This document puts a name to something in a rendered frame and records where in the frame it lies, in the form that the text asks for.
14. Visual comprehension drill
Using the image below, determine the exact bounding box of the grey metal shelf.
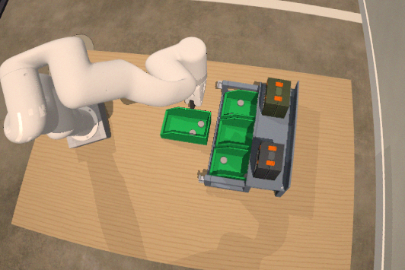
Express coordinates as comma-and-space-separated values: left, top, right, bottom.
199, 80, 299, 197

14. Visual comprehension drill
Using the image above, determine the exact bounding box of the dark grey case with orange latches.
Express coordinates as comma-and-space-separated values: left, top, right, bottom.
254, 141, 285, 180

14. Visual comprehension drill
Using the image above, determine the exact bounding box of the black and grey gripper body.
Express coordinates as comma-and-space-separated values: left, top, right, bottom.
185, 80, 206, 106

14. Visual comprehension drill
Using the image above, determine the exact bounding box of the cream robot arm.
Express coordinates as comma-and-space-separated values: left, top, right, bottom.
0, 37, 207, 144

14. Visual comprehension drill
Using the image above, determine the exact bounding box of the green bin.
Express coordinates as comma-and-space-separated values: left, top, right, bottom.
221, 90, 259, 120
161, 107, 212, 145
215, 117, 255, 151
209, 147, 250, 181

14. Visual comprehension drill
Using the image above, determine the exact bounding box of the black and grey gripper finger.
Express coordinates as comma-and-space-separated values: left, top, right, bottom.
190, 100, 196, 110

